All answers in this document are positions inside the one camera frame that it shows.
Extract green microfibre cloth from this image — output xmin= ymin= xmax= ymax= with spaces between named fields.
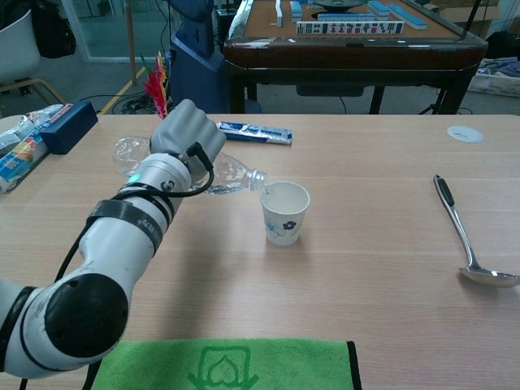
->
xmin=83 ymin=337 xmax=362 ymax=390

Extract white paper cup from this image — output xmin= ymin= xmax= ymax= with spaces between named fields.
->
xmin=259 ymin=180 xmax=311 ymax=248

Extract black bag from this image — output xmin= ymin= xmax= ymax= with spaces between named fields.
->
xmin=30 ymin=0 xmax=77 ymax=59

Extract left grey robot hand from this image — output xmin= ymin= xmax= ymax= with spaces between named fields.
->
xmin=149 ymin=99 xmax=228 ymax=180

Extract dark blue box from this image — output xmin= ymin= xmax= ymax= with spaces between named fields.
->
xmin=39 ymin=100 xmax=99 ymax=155

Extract metal ladle black handle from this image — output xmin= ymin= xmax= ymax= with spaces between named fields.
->
xmin=432 ymin=174 xmax=520 ymax=288

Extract blue white toothpaste tube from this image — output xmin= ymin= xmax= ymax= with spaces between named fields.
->
xmin=217 ymin=121 xmax=294 ymax=146

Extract red feather shuttlecock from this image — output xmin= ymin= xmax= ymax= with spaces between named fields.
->
xmin=140 ymin=50 xmax=171 ymax=121

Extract white plastic basket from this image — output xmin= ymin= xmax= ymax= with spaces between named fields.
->
xmin=466 ymin=58 xmax=520 ymax=98

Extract blue machine base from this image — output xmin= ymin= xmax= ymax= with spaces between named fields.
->
xmin=168 ymin=0 xmax=228 ymax=115

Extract white chair wooden legs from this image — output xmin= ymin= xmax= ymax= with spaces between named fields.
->
xmin=0 ymin=7 xmax=68 ymax=117

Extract clear plastic bottle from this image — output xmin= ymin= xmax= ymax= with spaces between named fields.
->
xmin=111 ymin=136 xmax=269 ymax=196

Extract silver snack bag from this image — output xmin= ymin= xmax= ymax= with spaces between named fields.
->
xmin=0 ymin=103 xmax=66 ymax=150

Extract blue cling film box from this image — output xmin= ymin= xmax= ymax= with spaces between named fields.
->
xmin=0 ymin=103 xmax=74 ymax=194

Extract brown mahjong table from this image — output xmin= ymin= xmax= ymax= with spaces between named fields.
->
xmin=223 ymin=0 xmax=488 ymax=115

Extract mahjong tile row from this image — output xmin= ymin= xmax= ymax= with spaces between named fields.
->
xmin=296 ymin=20 xmax=405 ymax=36

